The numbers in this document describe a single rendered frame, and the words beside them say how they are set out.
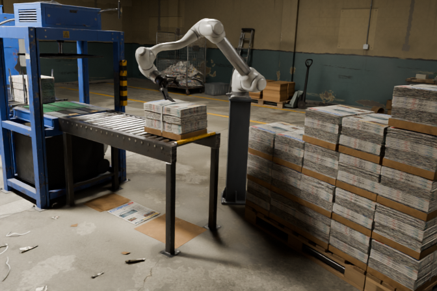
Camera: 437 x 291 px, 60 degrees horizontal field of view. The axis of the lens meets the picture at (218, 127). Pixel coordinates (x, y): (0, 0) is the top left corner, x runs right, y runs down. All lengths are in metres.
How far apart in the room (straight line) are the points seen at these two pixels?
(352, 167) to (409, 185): 0.36
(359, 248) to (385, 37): 7.21
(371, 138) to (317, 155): 0.43
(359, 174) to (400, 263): 0.54
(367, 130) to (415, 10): 7.04
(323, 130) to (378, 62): 6.88
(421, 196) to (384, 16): 7.38
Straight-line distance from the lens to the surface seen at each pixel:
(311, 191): 2.72
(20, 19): 3.90
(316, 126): 2.61
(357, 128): 2.42
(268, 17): 10.47
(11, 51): 5.89
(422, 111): 2.22
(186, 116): 2.63
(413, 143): 2.25
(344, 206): 2.59
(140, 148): 2.74
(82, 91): 4.41
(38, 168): 3.57
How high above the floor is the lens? 1.49
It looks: 13 degrees down
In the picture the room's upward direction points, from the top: 2 degrees clockwise
